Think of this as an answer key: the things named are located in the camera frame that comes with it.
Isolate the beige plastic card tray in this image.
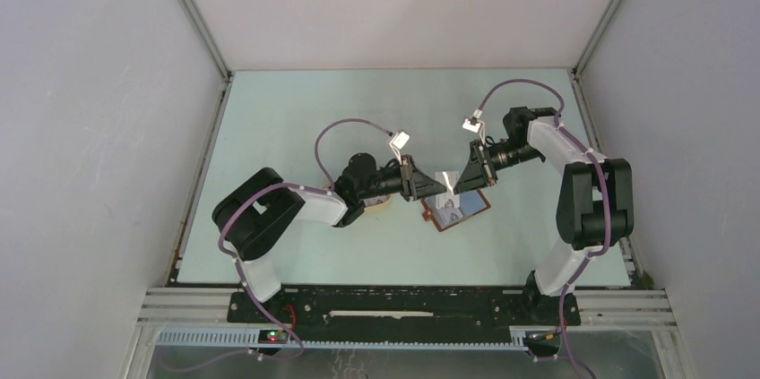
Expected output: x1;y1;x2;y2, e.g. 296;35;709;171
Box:
359;194;393;213

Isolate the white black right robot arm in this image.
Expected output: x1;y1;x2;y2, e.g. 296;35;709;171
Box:
452;107;635;323

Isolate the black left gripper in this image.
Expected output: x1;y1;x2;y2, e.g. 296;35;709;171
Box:
358;155;445;202

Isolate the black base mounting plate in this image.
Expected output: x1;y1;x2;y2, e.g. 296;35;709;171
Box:
227;285;581;344

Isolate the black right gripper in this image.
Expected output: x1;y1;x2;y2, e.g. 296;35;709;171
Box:
453;140;542;195

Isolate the brown leather card holder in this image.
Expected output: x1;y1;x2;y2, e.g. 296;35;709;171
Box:
421;190;491;232

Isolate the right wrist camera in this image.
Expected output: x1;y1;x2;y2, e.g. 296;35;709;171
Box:
462;116;483;133

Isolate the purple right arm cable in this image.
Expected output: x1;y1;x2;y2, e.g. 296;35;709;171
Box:
465;79;613;379

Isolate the aluminium frame rail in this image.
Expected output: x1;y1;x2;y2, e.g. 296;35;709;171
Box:
138;286;677;350

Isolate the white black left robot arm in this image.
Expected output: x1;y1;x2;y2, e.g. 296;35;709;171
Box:
212;152;449;323

